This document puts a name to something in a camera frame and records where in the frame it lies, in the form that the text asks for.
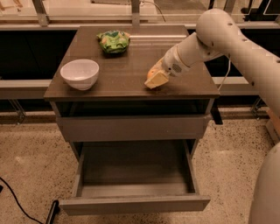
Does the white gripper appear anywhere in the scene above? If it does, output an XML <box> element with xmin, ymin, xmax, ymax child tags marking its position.
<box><xmin>144</xmin><ymin>46</ymin><xmax>190</xmax><ymax>89</ymax></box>

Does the orange fruit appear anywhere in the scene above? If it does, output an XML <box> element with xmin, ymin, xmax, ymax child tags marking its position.
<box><xmin>147</xmin><ymin>69</ymin><xmax>155</xmax><ymax>79</ymax></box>

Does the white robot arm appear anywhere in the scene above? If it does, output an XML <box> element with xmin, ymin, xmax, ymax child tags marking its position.
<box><xmin>144</xmin><ymin>9</ymin><xmax>280</xmax><ymax>224</ymax></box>

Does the grey top drawer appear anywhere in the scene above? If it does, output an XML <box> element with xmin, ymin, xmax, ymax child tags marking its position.
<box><xmin>53</xmin><ymin>99</ymin><xmax>213</xmax><ymax>143</ymax></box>

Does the grey drawer cabinet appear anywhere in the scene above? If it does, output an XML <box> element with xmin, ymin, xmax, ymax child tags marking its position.
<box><xmin>45</xmin><ymin>26</ymin><xmax>219</xmax><ymax>156</ymax></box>

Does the grey open middle drawer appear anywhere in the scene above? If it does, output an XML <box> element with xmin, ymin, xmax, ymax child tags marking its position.
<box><xmin>60</xmin><ymin>140</ymin><xmax>210</xmax><ymax>215</ymax></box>

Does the green chip bag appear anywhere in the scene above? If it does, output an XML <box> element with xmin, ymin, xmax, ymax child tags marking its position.
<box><xmin>96</xmin><ymin>30</ymin><xmax>130</xmax><ymax>53</ymax></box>

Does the white ceramic bowl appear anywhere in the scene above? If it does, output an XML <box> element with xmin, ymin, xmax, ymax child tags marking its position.
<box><xmin>59</xmin><ymin>59</ymin><xmax>99</xmax><ymax>90</ymax></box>

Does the metal window railing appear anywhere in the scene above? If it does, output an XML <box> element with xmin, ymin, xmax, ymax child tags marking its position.
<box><xmin>0</xmin><ymin>0</ymin><xmax>280</xmax><ymax>30</ymax></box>

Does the white hanging cable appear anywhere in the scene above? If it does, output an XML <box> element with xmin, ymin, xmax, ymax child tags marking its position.
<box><xmin>217</xmin><ymin>58</ymin><xmax>232</xmax><ymax>91</ymax></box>

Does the black floor cable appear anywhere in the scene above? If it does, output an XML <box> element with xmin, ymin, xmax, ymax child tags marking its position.
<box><xmin>0</xmin><ymin>176</ymin><xmax>45</xmax><ymax>224</ymax></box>

